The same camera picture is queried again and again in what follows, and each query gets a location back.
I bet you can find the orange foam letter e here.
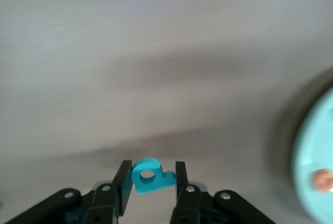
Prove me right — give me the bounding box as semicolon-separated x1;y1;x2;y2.
311;169;333;193

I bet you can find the teal foam letter p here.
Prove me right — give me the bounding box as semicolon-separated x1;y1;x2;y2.
131;157;176;196

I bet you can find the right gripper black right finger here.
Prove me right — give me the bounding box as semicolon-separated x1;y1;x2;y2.
170;161;216;224

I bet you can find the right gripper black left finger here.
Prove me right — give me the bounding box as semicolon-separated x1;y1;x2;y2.
83;160;133;224

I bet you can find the mint green plate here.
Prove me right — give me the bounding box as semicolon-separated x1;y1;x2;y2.
291;85;333;222

